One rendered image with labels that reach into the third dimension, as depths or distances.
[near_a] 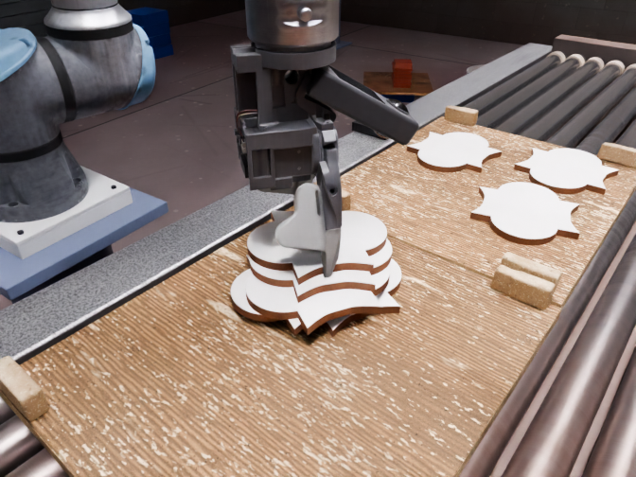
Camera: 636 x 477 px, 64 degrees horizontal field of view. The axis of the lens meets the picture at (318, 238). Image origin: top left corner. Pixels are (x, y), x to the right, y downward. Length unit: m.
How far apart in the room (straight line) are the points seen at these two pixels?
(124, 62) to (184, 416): 0.53
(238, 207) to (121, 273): 0.19
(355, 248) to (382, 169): 0.29
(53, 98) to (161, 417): 0.49
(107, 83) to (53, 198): 0.18
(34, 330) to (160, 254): 0.16
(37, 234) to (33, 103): 0.17
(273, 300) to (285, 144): 0.15
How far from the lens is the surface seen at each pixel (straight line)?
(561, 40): 1.68
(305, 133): 0.44
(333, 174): 0.45
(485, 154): 0.86
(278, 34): 0.42
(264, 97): 0.44
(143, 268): 0.65
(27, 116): 0.79
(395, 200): 0.72
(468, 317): 0.54
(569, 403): 0.51
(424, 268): 0.59
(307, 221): 0.47
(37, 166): 0.82
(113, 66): 0.81
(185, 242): 0.68
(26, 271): 0.78
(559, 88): 1.33
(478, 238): 0.66
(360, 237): 0.54
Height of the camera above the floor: 1.28
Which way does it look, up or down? 34 degrees down
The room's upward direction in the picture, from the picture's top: straight up
